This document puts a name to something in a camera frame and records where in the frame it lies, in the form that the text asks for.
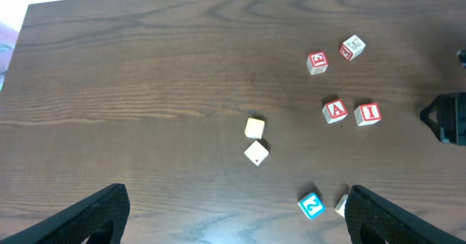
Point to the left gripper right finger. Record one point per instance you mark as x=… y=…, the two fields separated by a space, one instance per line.
x=371 y=218

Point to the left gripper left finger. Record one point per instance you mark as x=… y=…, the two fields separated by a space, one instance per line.
x=99 y=218

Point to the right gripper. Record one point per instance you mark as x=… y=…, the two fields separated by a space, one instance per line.
x=445 y=116

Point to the red letter I block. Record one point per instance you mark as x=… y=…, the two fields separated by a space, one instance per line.
x=367 y=114

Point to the red letter A block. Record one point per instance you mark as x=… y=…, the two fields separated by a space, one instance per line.
x=334 y=111

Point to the yellow wooden block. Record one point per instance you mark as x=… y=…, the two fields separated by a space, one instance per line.
x=254 y=128

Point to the white block near blue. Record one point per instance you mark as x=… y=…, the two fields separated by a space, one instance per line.
x=341 y=205

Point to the blue number 2 block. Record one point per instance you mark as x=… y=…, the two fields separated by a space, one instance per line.
x=311 y=205

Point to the white block with red side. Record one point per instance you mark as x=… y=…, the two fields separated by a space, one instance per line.
x=352 y=47

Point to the red number 3 block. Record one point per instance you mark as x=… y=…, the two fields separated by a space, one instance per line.
x=317 y=63

